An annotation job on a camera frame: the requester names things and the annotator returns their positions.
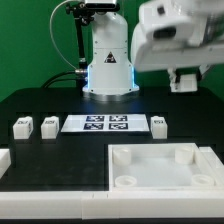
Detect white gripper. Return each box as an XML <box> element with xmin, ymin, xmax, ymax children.
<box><xmin>133</xmin><ymin>1</ymin><xmax>224</xmax><ymax>90</ymax></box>

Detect white square tabletop part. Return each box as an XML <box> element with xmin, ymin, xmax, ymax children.
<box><xmin>108</xmin><ymin>143</ymin><xmax>218</xmax><ymax>191</ymax></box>

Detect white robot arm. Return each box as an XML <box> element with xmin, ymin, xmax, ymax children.
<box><xmin>83</xmin><ymin>0</ymin><xmax>224</xmax><ymax>101</ymax></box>

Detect white AprilTag base sheet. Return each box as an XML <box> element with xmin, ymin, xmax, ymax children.
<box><xmin>61</xmin><ymin>114</ymin><xmax>149</xmax><ymax>133</ymax></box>

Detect white U-shaped obstacle fence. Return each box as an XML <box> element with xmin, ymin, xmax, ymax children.
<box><xmin>0</xmin><ymin>146</ymin><xmax>224</xmax><ymax>220</ymax></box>

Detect black cables at base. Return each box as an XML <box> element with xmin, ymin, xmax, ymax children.
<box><xmin>41</xmin><ymin>68</ymin><xmax>88</xmax><ymax>89</ymax></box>

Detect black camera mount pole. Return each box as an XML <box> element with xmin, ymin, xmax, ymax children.
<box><xmin>65</xmin><ymin>2</ymin><xmax>94</xmax><ymax>88</ymax></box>

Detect grey camera on mount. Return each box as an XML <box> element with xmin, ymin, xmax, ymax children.
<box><xmin>84</xmin><ymin>0</ymin><xmax>120</xmax><ymax>12</ymax></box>

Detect grey cable loop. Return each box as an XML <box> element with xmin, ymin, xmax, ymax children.
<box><xmin>49</xmin><ymin>0</ymin><xmax>81</xmax><ymax>70</ymax></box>

